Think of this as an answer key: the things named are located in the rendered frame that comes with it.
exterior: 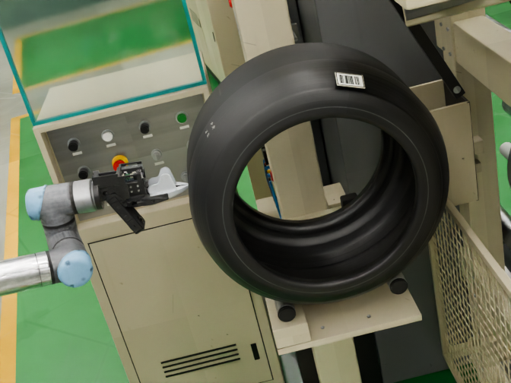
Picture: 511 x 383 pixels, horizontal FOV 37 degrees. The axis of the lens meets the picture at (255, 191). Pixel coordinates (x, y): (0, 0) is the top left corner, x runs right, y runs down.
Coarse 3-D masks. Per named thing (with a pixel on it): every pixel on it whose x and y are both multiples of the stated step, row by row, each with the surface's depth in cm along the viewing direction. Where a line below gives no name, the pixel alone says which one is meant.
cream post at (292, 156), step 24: (240, 0) 186; (264, 0) 187; (240, 24) 189; (264, 24) 189; (288, 24) 190; (264, 48) 192; (288, 144) 204; (312, 144) 205; (288, 168) 208; (312, 168) 208; (288, 192) 211; (312, 192) 212; (288, 216) 214; (336, 360) 239
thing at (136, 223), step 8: (112, 200) 173; (120, 208) 174; (128, 208) 175; (120, 216) 175; (128, 216) 175; (136, 216) 177; (128, 224) 176; (136, 224) 176; (144, 224) 179; (136, 232) 177
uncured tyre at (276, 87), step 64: (256, 64) 171; (320, 64) 160; (384, 64) 179; (192, 128) 180; (256, 128) 158; (384, 128) 160; (192, 192) 167; (384, 192) 200; (256, 256) 195; (320, 256) 201; (384, 256) 176
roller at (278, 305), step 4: (276, 304) 187; (280, 304) 185; (284, 304) 184; (288, 304) 184; (292, 304) 185; (276, 308) 186; (280, 308) 184; (284, 308) 183; (288, 308) 183; (292, 308) 183; (280, 312) 183; (284, 312) 183; (288, 312) 184; (292, 312) 184; (280, 316) 184; (284, 316) 184; (288, 316) 184; (292, 316) 184; (284, 320) 184; (288, 320) 184
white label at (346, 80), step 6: (336, 72) 158; (336, 78) 156; (342, 78) 157; (348, 78) 157; (354, 78) 157; (360, 78) 158; (342, 84) 155; (348, 84) 156; (354, 84) 156; (360, 84) 156
